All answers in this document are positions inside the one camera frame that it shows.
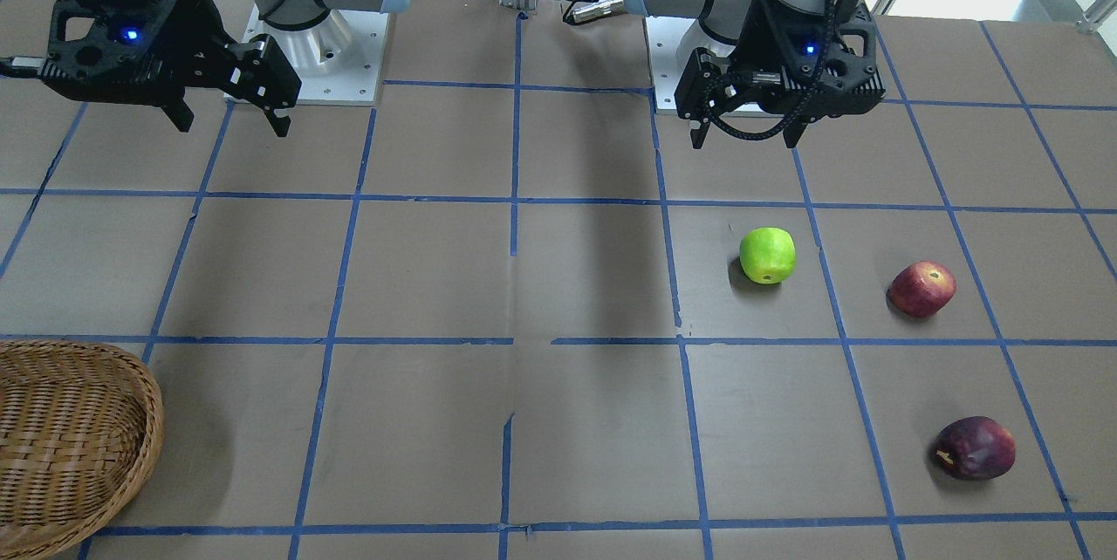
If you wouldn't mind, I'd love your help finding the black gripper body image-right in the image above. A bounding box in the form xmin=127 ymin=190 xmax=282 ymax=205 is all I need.
xmin=729 ymin=0 xmax=884 ymax=118

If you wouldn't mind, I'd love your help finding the dark red apple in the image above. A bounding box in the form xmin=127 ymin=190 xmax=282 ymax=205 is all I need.
xmin=929 ymin=416 xmax=1016 ymax=481

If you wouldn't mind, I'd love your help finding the silver cable connector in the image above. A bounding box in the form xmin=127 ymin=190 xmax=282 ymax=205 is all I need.
xmin=564 ymin=0 xmax=626 ymax=26

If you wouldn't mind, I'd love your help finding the green apple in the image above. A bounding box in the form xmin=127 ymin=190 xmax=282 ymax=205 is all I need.
xmin=739 ymin=227 xmax=798 ymax=285

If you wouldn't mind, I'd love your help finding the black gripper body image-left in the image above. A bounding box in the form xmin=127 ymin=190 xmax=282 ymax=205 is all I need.
xmin=34 ymin=0 xmax=244 ymax=106

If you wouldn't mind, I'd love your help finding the metal base plate image-right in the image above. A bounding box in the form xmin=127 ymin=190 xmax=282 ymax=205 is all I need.
xmin=645 ymin=17 xmax=737 ymax=116

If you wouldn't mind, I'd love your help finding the metal base plate image-left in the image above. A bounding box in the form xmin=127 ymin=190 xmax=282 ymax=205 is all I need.
xmin=244 ymin=7 xmax=394 ymax=106

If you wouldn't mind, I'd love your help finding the woven wicker basket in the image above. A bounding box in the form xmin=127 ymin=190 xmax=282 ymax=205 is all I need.
xmin=1 ymin=340 xmax=165 ymax=559

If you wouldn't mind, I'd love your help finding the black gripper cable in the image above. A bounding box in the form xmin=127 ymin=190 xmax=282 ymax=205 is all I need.
xmin=703 ymin=0 xmax=860 ymax=141

